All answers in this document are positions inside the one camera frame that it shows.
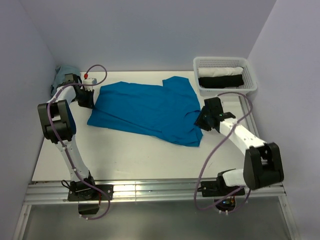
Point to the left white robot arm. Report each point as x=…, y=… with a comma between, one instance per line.
x=58, y=126

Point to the bright blue t-shirt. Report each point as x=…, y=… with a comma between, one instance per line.
x=167, y=112

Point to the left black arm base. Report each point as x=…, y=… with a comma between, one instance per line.
x=89, y=199

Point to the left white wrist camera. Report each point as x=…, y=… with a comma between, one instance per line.
x=89, y=83

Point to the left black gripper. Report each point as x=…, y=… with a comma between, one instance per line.
x=90, y=103

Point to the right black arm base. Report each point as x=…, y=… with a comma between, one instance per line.
x=218, y=188

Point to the grey-blue crumpled t-shirt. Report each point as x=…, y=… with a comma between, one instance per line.
x=60, y=73

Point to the black rolled t-shirt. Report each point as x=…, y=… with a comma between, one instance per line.
x=221, y=82

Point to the white rolled t-shirt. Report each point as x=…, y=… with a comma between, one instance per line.
x=219, y=71

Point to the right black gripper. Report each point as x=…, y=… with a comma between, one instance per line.
x=199, y=122

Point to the white perforated plastic basket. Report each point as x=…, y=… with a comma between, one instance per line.
x=209, y=62

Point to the aluminium front rail frame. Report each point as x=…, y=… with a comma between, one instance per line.
x=52, y=192

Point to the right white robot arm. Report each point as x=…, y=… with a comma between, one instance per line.
x=262, y=161

